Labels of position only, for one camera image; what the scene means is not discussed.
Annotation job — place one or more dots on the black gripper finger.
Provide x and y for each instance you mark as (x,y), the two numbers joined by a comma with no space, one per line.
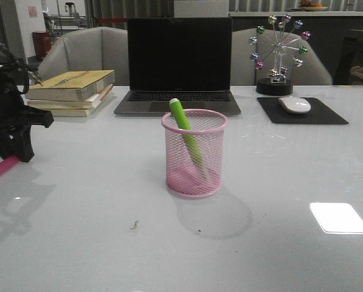
(15,141)

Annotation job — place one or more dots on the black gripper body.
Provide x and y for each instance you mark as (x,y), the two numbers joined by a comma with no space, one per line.
(14,82)

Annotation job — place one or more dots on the pink highlighter pen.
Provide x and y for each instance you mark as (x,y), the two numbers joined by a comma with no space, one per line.
(8,163)

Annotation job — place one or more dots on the green highlighter pen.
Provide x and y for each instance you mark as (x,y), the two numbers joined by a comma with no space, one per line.
(184,124)

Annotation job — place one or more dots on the pink mesh pen holder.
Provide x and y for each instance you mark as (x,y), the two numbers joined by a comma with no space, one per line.
(182,177)

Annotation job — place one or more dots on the bottom pale book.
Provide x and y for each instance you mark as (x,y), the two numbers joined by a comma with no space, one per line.
(84,110)

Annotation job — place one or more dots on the top yellow book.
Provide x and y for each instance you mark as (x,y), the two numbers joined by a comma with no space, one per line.
(73,86)

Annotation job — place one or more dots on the middle white book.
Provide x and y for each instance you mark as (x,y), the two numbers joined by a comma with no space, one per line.
(48,104)

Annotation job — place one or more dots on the red bin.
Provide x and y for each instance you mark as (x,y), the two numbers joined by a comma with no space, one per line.
(42,44)

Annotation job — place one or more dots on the left grey armchair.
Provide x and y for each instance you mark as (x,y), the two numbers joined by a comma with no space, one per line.
(97,48)

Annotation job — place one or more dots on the grey armchair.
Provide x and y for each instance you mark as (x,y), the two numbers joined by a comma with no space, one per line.
(97,48)
(249,63)

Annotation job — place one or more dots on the grey laptop computer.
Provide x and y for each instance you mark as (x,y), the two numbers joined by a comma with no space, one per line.
(184,58)

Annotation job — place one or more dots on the white box behind laptop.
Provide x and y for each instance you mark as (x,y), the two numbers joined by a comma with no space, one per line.
(201,9)

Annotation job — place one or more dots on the right grey armchair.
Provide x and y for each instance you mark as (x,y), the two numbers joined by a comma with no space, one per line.
(249,63)

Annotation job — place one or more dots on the ferris wheel desk ornament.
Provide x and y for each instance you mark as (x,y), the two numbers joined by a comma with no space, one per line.
(278,47)

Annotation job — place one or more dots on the white computer mouse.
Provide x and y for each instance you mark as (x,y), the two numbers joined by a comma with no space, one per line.
(294,105)

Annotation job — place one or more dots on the black mouse pad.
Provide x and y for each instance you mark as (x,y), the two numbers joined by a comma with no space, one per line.
(318,114)

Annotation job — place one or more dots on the fruit bowl on counter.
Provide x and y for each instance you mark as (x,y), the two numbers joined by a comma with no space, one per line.
(310,6)

